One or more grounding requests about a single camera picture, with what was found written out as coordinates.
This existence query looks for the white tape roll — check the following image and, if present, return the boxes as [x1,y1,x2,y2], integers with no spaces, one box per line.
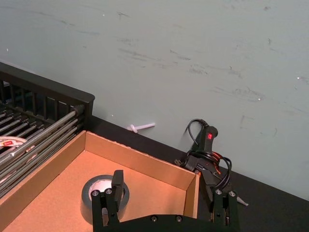
[0,135,29,157]

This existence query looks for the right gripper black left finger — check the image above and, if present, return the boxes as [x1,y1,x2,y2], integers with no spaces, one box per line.
[91,170,124,227]

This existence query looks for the pale wall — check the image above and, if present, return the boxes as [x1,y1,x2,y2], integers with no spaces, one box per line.
[0,0,309,201]

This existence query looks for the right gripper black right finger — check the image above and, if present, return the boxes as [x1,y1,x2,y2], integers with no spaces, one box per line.
[209,189,239,228]

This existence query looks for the silver tape roll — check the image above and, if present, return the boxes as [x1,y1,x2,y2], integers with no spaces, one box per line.
[81,174,130,224]

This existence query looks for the black table cloth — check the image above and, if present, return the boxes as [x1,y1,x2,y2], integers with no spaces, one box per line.
[89,115,309,232]

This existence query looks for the black corded tool red switch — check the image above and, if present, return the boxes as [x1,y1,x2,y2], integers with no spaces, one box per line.
[174,118,249,218]

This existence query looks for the black rack with steel bars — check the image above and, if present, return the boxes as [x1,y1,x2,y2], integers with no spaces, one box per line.
[0,61,95,199]

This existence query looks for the shallow brown cardboard tray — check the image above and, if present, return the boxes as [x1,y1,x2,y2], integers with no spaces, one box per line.
[0,130,201,232]

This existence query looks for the small white plastic piece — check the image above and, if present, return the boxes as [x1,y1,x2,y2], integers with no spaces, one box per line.
[127,122,155,133]

